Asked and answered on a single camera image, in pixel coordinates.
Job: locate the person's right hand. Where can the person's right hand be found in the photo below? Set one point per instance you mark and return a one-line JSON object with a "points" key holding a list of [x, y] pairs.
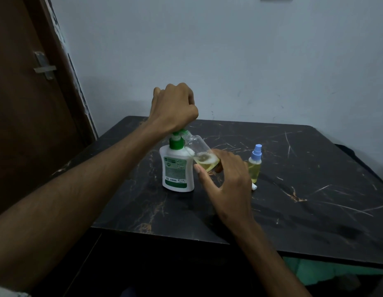
{"points": [[233, 194]]}

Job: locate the person's left hand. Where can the person's left hand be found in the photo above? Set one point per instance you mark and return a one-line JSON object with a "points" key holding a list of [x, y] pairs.
{"points": [[174, 108]]}

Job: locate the blue spray cap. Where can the blue spray cap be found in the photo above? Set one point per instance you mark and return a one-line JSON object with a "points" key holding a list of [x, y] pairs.
{"points": [[256, 155]]}

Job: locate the small clear bottle white cap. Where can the small clear bottle white cap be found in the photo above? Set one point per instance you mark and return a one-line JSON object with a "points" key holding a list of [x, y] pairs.
{"points": [[199, 148]]}

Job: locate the white green hand sanitizer bottle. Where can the white green hand sanitizer bottle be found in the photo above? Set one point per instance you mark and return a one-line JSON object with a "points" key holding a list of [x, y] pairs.
{"points": [[176, 176]]}

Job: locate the person's right forearm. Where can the person's right forearm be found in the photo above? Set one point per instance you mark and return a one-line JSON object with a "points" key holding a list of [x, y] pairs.
{"points": [[272, 266]]}

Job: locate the person's left forearm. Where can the person's left forearm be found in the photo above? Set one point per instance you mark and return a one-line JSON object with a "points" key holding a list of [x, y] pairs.
{"points": [[64, 204]]}

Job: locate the person's white sleeve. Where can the person's white sleeve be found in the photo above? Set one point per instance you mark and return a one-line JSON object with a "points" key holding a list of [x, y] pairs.
{"points": [[7, 290]]}

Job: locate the green cloth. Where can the green cloth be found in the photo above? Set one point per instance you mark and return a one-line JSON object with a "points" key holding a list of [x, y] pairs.
{"points": [[327, 270]]}

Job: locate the metal door latch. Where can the metal door latch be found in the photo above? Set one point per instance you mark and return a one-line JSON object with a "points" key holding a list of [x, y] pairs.
{"points": [[45, 68]]}

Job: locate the brown wooden door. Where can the brown wooden door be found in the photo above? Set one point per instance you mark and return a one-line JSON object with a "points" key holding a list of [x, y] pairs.
{"points": [[24, 120]]}

